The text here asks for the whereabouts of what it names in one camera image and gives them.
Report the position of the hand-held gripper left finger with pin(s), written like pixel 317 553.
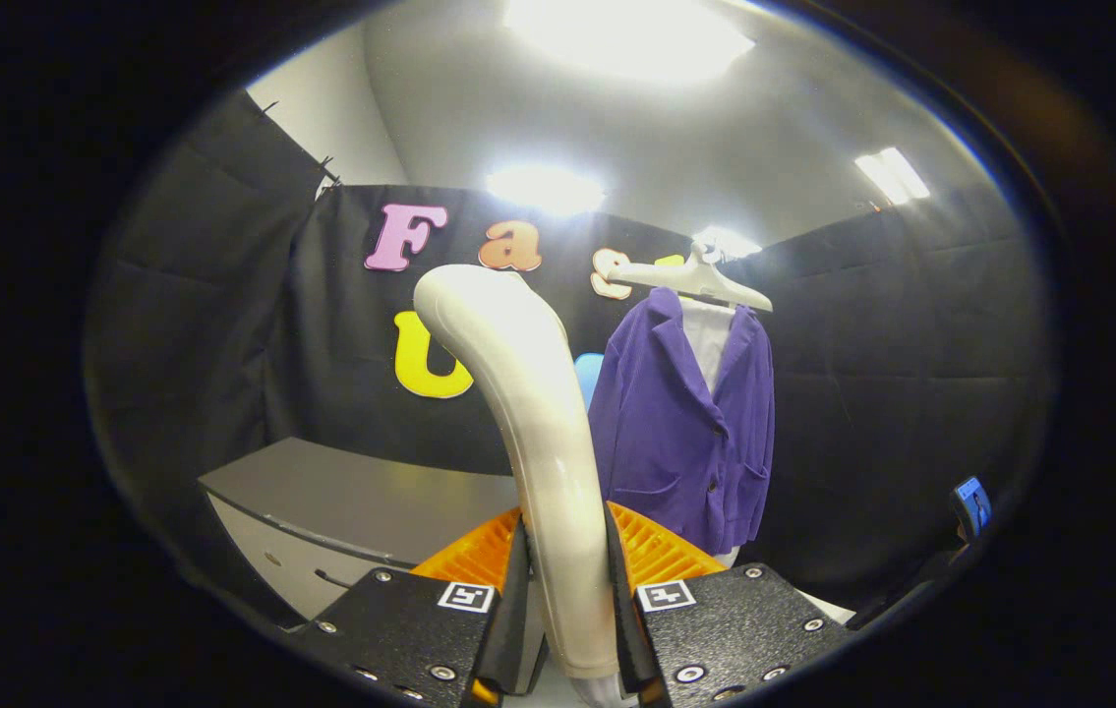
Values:
pixel 510 629

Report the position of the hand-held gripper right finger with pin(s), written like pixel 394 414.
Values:
pixel 628 629

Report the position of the purple jacket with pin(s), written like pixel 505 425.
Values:
pixel 675 442

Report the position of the white garment steamer head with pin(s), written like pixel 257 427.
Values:
pixel 538 413

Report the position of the white shirt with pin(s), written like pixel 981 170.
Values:
pixel 708 339

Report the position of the white clothes hanger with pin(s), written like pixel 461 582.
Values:
pixel 690 280

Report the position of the grey cabinet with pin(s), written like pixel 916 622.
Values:
pixel 371 501

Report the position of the dark smartphone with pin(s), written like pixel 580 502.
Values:
pixel 972 504

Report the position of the ceiling light panel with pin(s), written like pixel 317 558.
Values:
pixel 543 187
pixel 727 241

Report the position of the twin strip ceiling light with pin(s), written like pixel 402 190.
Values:
pixel 892 173

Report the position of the large ceiling light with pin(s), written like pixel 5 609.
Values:
pixel 626 39

